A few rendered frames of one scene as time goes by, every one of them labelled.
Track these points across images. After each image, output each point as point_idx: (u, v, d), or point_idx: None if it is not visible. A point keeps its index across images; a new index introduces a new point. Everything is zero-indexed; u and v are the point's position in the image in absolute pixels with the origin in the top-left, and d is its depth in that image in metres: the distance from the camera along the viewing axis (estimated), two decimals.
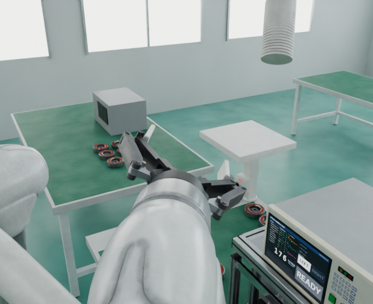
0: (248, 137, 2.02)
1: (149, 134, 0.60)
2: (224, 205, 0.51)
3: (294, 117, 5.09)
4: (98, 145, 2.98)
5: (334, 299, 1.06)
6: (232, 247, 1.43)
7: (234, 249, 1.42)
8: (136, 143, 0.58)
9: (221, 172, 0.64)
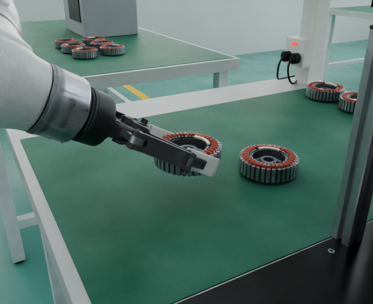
0: None
1: (156, 126, 0.67)
2: (134, 130, 0.51)
3: (324, 60, 4.09)
4: (63, 40, 1.99)
5: None
6: None
7: None
8: None
9: None
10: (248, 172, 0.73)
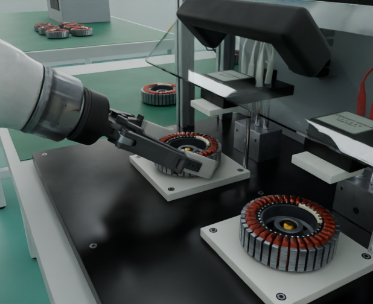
0: None
1: (152, 123, 0.68)
2: (122, 129, 0.51)
3: None
4: (41, 24, 2.30)
5: None
6: None
7: None
8: None
9: (197, 162, 0.59)
10: (145, 98, 1.04)
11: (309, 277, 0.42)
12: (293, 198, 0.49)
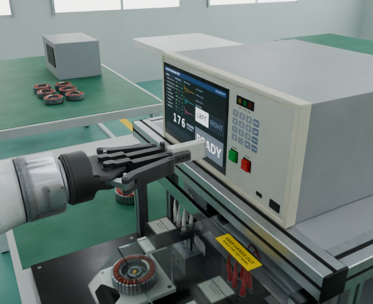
0: (189, 41, 1.66)
1: (175, 145, 0.64)
2: (124, 180, 0.54)
3: None
4: (40, 85, 2.62)
5: (234, 154, 0.70)
6: (134, 136, 1.07)
7: (135, 137, 1.06)
8: (158, 152, 0.64)
9: (188, 150, 0.65)
10: (117, 198, 1.36)
11: None
12: None
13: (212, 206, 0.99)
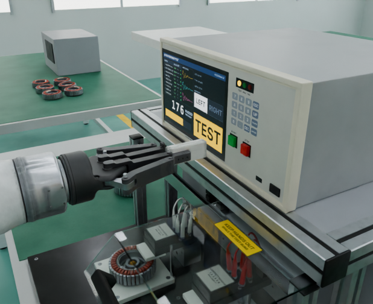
0: (188, 34, 1.65)
1: (175, 145, 0.64)
2: (124, 180, 0.54)
3: None
4: (38, 81, 2.61)
5: (233, 139, 0.68)
6: (132, 125, 1.06)
7: (133, 127, 1.05)
8: (158, 152, 0.64)
9: (188, 150, 0.65)
10: (116, 190, 1.35)
11: None
12: None
13: (211, 196, 0.98)
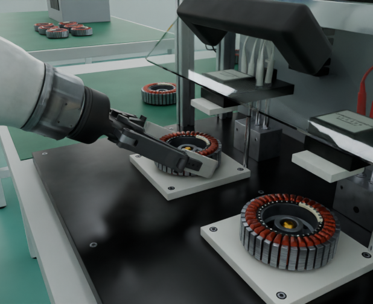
0: None
1: (154, 124, 0.68)
2: (124, 129, 0.51)
3: None
4: (41, 24, 2.30)
5: None
6: None
7: None
8: None
9: None
10: (145, 98, 1.04)
11: (309, 275, 0.42)
12: (293, 197, 0.49)
13: None
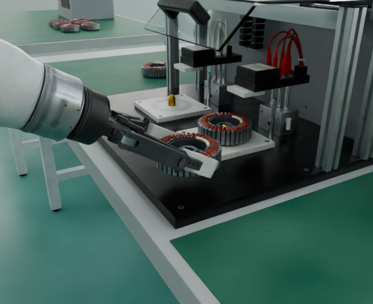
0: None
1: (158, 126, 0.68)
2: (125, 130, 0.51)
3: None
4: (55, 20, 2.66)
5: None
6: None
7: None
8: (140, 125, 0.67)
9: None
10: (144, 72, 1.40)
11: (232, 148, 0.78)
12: (229, 113, 0.85)
13: (245, 35, 1.03)
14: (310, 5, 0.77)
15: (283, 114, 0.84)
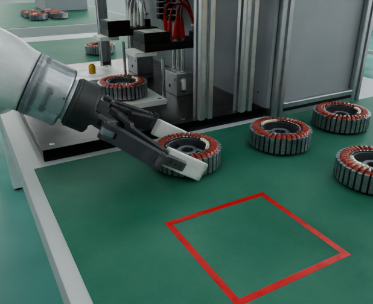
0: None
1: (166, 122, 0.69)
2: (104, 122, 0.54)
3: None
4: (26, 10, 2.74)
5: None
6: None
7: None
8: (149, 120, 0.69)
9: (185, 162, 0.60)
10: (87, 50, 1.48)
11: (124, 102, 0.86)
12: (130, 75, 0.93)
13: (160, 8, 1.11)
14: None
15: (178, 75, 0.92)
